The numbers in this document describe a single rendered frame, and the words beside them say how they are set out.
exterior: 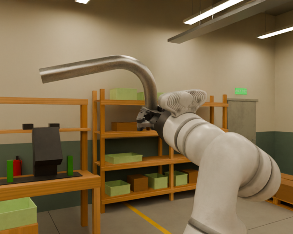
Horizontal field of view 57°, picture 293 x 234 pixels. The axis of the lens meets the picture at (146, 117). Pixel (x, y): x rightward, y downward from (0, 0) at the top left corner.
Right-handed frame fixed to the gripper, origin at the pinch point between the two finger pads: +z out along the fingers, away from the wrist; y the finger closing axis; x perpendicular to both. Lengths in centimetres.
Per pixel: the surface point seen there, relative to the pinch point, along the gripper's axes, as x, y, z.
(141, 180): -251, 118, 385
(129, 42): 3, 149, 503
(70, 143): -171, 1, 438
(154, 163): -221, 148, 385
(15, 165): -181, -93, 404
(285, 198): -286, 358, 264
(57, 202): -270, -37, 408
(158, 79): -80, 208, 494
